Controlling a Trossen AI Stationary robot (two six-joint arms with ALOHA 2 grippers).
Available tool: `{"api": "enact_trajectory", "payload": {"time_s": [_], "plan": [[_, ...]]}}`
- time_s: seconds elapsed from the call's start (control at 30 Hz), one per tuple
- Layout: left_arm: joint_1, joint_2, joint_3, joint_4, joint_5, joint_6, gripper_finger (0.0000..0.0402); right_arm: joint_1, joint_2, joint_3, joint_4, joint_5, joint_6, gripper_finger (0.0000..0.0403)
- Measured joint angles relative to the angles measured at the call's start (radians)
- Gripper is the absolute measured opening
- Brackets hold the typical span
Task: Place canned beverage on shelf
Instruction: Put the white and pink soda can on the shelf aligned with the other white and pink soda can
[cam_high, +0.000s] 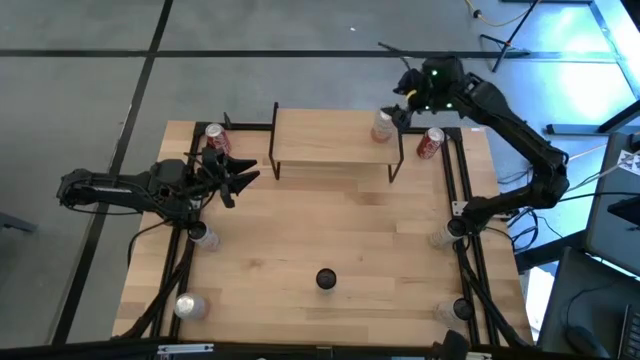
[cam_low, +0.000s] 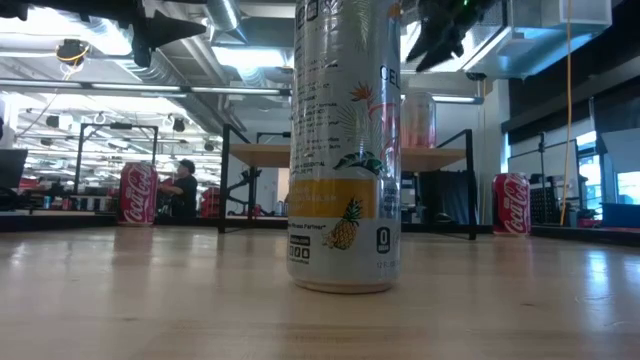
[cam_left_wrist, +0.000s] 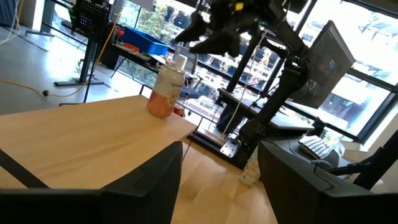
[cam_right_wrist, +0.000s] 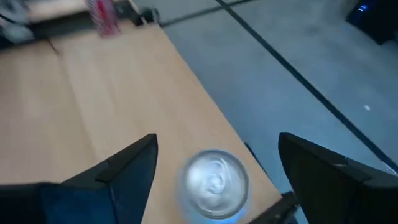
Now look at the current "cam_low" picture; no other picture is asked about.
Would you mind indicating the round silver ventilation duct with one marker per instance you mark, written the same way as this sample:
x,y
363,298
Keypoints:
x,y
222,15

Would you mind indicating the red tool cabinet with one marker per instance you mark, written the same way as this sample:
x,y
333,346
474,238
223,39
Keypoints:
x,y
210,202

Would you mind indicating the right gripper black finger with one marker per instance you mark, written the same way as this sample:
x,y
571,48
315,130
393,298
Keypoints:
x,y
427,37
447,47

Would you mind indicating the black tripod stand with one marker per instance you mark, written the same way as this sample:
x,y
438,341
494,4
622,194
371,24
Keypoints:
x,y
541,150

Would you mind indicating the red Coca-Cola can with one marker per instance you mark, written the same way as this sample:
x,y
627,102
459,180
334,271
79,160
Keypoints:
x,y
137,195
511,205

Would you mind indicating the blue storage bin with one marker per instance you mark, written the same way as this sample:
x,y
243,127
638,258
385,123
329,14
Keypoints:
x,y
620,215

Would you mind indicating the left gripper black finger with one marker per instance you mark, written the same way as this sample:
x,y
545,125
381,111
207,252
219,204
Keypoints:
x,y
170,30

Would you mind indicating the long ceiling light bar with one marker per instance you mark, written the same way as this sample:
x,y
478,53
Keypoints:
x,y
135,87

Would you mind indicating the black background rig frame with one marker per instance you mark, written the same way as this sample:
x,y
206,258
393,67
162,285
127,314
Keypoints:
x,y
272,134
121,126

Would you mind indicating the black computer monitor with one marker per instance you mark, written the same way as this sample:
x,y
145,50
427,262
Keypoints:
x,y
12,167

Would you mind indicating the person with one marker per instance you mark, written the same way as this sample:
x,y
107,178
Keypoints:
x,y
186,192

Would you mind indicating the pink and white beverage can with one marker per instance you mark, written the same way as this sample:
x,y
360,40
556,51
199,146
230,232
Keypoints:
x,y
419,122

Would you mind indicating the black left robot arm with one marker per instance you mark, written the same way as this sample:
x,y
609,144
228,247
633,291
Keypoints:
x,y
12,7

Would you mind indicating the black background robot arm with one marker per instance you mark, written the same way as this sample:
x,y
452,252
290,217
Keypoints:
x,y
245,175

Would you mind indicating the wooden shelf black metal frame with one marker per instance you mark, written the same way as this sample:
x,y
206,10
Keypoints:
x,y
260,156

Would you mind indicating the white Celsius tropical vibe can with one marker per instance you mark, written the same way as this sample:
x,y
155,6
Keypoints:
x,y
340,150

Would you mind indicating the black perforated panel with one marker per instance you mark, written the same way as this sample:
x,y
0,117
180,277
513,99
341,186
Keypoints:
x,y
544,205

